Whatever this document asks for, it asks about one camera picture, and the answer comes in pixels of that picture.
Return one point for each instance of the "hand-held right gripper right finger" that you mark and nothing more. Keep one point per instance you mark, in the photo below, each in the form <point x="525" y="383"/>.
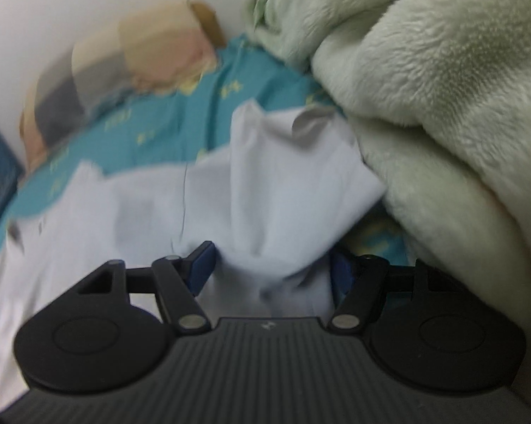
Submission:
<point x="341" y="274"/>

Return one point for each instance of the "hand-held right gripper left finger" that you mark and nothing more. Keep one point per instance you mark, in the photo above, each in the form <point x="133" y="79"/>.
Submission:
<point x="203" y="264"/>

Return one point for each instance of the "white garment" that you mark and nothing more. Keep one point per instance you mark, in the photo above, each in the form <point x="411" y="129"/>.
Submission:
<point x="256" y="194"/>

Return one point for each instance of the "teal printed bed sheet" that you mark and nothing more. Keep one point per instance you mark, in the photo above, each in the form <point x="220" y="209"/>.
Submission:
<point x="173" y="110"/>

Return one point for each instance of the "pale green fleece blanket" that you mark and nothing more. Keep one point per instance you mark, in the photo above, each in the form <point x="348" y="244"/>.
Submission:
<point x="433" y="97"/>

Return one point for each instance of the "patchwork pastel pillow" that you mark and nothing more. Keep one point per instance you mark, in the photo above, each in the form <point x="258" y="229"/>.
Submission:
<point x="115" y="70"/>

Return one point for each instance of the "brown cardboard box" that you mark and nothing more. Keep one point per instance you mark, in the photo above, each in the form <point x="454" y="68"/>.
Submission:
<point x="209" y="22"/>

